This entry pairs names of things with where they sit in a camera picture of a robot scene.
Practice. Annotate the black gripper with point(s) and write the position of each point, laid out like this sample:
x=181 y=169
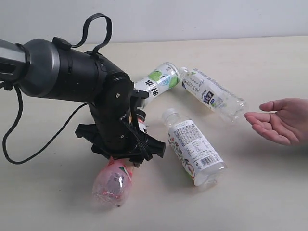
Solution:
x=116 y=132

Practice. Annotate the pink label plastic bottle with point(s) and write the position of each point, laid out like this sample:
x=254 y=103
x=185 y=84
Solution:
x=112 y=185

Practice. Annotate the green lime label bottle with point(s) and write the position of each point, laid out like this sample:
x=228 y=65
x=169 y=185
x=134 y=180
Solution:
x=163 y=78

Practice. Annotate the barcode white label bottle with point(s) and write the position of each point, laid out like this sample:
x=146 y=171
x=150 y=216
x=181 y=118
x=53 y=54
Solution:
x=198 y=157

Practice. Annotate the blue white label bottle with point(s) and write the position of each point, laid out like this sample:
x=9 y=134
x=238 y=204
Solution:
x=213 y=95

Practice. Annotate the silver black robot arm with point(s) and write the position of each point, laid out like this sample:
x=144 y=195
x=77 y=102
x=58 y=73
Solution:
x=54 y=70

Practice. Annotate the person's open hand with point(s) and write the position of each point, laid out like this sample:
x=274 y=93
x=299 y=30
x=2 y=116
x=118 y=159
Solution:
x=283 y=121

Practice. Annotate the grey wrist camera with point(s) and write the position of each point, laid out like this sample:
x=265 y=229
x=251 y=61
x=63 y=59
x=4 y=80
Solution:
x=138 y=98

